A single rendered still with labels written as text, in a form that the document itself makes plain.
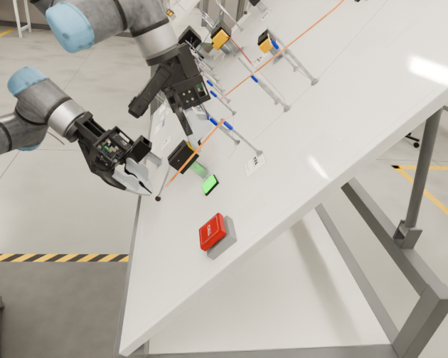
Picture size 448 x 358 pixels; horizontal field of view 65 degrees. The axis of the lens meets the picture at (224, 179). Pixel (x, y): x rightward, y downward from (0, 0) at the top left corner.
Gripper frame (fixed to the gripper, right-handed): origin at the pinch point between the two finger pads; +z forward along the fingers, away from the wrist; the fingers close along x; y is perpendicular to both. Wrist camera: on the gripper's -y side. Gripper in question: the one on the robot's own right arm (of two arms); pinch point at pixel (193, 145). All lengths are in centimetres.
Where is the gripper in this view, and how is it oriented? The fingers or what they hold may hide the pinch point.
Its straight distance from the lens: 77.2
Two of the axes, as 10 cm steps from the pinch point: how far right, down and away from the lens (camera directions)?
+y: 9.0, -4.2, 0.4
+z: 3.6, 8.1, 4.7
